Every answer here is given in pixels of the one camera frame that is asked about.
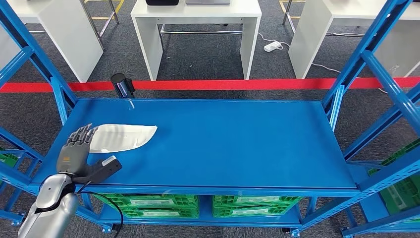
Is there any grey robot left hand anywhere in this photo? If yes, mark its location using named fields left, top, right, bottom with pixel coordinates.
left=56, top=123, right=99, bottom=176

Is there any white curved plastic part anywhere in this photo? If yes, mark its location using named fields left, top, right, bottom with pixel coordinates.
left=88, top=123, right=158, bottom=154

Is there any blue metal shelf rack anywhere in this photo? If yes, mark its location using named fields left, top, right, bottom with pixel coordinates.
left=0, top=148, right=43, bottom=227
left=341, top=161, right=420, bottom=238
left=0, top=0, right=420, bottom=238

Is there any white desk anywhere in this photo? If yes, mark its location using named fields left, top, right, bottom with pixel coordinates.
left=282, top=0, right=420, bottom=80
left=130, top=0, right=263, bottom=81
left=0, top=0, right=120, bottom=83

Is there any red barrier belt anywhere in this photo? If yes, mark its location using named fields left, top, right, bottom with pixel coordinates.
left=0, top=77, right=420, bottom=94

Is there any black device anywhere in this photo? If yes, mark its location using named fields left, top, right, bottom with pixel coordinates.
left=146, top=0, right=180, bottom=6

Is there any white power strip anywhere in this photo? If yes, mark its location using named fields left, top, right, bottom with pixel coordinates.
left=263, top=41, right=282, bottom=53

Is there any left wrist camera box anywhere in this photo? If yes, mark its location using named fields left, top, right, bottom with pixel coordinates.
left=72, top=155, right=123, bottom=184

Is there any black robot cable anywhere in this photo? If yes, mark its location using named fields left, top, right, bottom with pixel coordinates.
left=77, top=183, right=125, bottom=238

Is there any black barrier post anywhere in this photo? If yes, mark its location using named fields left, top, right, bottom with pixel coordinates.
left=110, top=72, right=136, bottom=99

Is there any white power cable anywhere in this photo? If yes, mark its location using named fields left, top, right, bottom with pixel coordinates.
left=257, top=32, right=388, bottom=94

